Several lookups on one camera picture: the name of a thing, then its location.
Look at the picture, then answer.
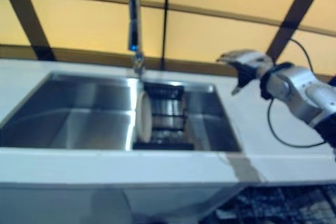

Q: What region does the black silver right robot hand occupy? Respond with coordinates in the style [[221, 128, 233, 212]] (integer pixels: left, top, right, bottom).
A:
[[216, 48, 274, 96]]

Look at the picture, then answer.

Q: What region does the cream ceramic plate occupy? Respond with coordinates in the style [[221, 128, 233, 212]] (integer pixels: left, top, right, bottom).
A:
[[135, 90, 152, 142]]

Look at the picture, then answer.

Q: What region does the black sink dish rack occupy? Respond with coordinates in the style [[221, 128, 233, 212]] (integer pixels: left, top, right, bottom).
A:
[[132, 82, 195, 152]]

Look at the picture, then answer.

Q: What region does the chrome gooseneck kitchen faucet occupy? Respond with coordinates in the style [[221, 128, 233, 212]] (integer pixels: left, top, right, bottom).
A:
[[127, 0, 146, 77]]

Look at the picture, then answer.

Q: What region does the grey cabinet door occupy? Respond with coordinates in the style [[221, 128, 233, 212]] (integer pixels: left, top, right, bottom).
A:
[[122, 184, 245, 224], [0, 181, 132, 224]]

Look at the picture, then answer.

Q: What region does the stainless steel sink basin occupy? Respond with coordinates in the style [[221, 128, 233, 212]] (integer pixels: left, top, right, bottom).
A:
[[0, 70, 243, 153]]

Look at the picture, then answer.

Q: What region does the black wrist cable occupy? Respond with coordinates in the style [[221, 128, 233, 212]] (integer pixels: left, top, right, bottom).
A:
[[267, 38, 329, 148]]

